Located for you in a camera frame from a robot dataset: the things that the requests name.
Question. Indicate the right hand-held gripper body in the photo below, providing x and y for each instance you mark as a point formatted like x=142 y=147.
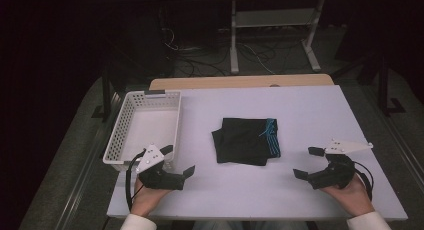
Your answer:
x=335 y=175

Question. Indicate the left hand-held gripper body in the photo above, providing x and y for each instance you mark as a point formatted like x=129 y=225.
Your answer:
x=160 y=180

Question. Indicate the white perforated plastic basket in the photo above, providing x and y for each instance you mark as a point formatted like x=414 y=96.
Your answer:
x=146 y=130

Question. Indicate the black shorts with blue stripes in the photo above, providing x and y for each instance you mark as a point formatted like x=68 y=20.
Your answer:
x=241 y=141

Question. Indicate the person's left hand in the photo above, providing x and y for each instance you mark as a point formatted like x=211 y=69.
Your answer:
x=146 y=200

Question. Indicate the person's right hand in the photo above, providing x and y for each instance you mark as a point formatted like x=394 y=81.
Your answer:
x=355 y=198

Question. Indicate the black metal stand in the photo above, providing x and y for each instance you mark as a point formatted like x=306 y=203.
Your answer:
x=384 y=86
x=106 y=96

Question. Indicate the white metal table frame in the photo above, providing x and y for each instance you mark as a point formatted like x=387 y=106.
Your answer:
x=275 y=17

